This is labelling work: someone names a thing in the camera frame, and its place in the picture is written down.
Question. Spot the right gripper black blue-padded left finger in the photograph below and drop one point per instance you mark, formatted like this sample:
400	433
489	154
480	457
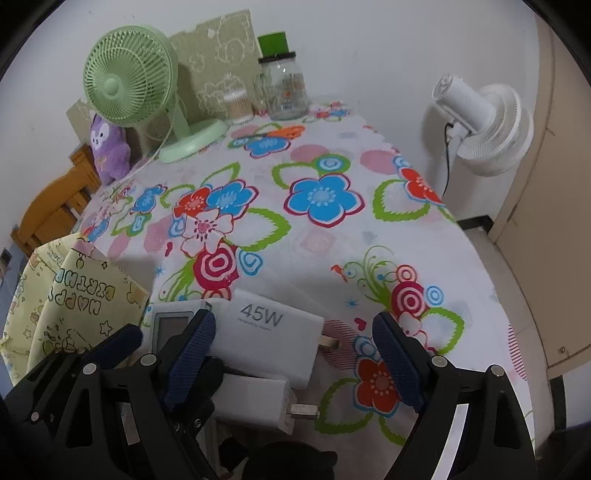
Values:
142	421

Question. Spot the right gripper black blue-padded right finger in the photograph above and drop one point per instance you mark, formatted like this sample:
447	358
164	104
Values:
495	441

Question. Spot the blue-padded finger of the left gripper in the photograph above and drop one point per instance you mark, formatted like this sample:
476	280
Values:
48	385

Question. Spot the small white charger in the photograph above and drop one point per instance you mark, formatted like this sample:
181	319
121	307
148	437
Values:
265	404

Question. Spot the white device with screen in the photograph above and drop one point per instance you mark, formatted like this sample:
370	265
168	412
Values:
170	318

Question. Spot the white 45W charger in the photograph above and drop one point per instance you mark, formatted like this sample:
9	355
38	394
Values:
263	338

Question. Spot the yellow birthday storage box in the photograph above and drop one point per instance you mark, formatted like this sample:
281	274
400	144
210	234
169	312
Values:
69	298

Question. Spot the wooden chair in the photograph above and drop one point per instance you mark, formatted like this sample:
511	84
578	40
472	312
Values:
54	211

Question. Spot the beige door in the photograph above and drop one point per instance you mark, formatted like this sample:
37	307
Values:
544	233

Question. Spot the floral tablecloth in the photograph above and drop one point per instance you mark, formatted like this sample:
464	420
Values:
324	215

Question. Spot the purple plush toy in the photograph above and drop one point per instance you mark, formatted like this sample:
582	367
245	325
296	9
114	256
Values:
110	150

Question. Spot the cotton swab container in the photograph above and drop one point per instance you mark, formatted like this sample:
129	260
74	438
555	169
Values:
238	106

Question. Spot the white standing fan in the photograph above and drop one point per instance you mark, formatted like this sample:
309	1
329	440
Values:
494	126

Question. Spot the glass jar with black lid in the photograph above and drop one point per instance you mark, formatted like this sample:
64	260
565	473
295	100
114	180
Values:
281	88

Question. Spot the green desk fan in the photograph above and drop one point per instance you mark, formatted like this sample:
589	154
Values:
130	77

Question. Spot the green patterned board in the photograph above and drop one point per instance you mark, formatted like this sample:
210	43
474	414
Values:
216	57

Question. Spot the green cup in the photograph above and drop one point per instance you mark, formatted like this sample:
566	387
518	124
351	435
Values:
273	44

